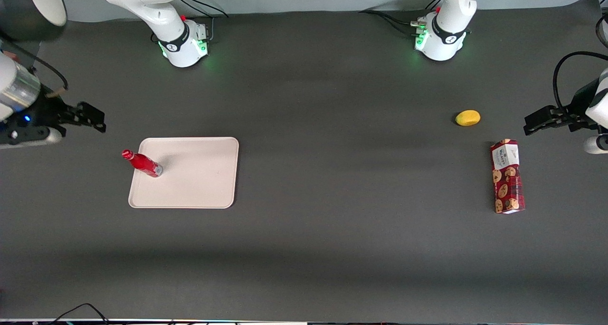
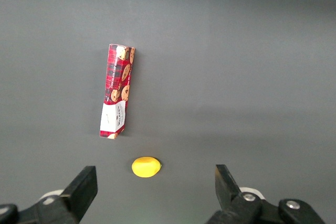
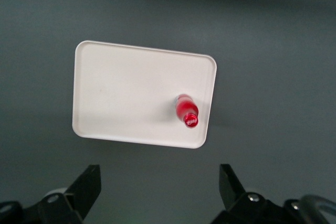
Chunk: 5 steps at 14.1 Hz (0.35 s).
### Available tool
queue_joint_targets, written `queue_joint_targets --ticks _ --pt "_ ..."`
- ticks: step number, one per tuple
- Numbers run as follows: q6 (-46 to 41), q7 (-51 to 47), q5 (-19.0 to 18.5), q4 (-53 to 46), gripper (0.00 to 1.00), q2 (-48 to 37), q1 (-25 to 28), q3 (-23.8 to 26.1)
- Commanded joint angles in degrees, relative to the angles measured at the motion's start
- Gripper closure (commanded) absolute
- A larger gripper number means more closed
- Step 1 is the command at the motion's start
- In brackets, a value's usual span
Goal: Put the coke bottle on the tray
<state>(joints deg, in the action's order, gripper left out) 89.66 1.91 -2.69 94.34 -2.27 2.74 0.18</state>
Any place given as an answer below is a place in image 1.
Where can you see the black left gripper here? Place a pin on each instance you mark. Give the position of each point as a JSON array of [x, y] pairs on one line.
[[575, 110]]

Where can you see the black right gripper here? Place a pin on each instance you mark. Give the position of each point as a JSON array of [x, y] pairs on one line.
[[46, 110]]

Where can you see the red coke bottle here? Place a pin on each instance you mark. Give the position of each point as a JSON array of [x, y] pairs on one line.
[[145, 163]]

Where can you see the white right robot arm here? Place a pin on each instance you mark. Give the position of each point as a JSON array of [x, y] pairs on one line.
[[175, 40]]

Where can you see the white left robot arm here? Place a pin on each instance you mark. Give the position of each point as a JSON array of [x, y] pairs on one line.
[[446, 40]]

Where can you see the beige rectangular tray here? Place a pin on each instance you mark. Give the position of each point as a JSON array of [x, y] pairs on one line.
[[199, 173]]

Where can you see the red tartan cookie box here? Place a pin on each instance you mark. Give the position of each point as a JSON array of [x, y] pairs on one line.
[[507, 177]]

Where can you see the yellow lemon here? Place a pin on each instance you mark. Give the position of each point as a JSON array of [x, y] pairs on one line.
[[468, 118]]

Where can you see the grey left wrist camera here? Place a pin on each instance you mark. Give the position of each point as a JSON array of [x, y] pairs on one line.
[[596, 144]]

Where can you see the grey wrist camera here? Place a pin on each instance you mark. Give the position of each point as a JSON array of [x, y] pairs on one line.
[[596, 144], [28, 137]]

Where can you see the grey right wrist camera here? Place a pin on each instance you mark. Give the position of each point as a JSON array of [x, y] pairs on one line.
[[28, 137]]

